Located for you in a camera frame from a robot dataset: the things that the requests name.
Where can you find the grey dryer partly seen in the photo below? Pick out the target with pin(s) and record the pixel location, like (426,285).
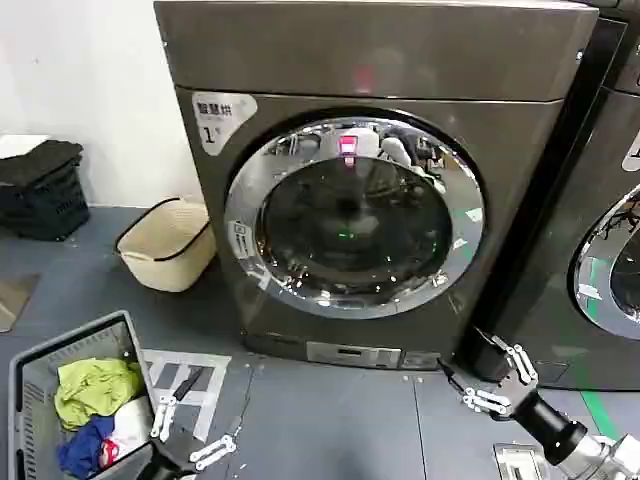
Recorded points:
(575,175)

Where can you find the green floor tape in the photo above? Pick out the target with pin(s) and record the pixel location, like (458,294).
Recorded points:
(597,412)

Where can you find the grey front-load dryer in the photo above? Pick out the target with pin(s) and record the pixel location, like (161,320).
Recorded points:
(350,50)

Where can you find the white sheet with grey squares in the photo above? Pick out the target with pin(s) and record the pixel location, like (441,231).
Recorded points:
(210,370)

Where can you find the white label sticker partly seen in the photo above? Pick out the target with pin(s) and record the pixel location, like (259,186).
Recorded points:
(632,155)

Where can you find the yellow-green garment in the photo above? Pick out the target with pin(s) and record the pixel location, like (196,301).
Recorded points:
(95,387)

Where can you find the dark folded cloth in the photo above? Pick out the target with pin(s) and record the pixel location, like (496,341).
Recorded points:
(45,160)

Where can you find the beige laundry basket black trim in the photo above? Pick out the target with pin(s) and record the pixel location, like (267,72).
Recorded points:
(165,250)

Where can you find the stack of black crates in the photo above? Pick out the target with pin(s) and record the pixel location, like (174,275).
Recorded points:
(50,210)

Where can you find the round glass dryer door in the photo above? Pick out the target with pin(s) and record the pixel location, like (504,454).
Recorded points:
(350,225)

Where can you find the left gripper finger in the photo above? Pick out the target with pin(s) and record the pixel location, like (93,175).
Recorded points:
(212,452)
(164,415)

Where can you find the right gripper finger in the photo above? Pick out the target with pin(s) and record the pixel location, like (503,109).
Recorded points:
(482,399)
(515,365)

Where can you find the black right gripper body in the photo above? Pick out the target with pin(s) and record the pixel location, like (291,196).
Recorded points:
(547,425)

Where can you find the white label sticker number one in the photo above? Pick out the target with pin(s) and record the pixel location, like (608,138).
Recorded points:
(220,117)

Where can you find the chrome-rimmed glass door partly seen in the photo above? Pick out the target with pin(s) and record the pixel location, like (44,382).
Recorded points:
(595,270)

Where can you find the silver floor plate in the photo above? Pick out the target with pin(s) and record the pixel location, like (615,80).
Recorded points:
(520,460)

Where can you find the grey plastic laundry basket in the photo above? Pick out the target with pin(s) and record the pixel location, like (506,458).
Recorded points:
(30,380)

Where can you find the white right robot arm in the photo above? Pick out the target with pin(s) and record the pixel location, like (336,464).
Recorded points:
(605,457)

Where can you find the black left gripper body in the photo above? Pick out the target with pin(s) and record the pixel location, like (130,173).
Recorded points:
(165,467)

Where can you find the brown cardboard piece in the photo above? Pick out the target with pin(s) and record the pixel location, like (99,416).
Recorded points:
(12,300)

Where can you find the blue garment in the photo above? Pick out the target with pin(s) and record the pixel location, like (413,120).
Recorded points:
(82,447)

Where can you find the white and red garment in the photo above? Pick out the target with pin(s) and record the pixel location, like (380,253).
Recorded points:
(130,425)

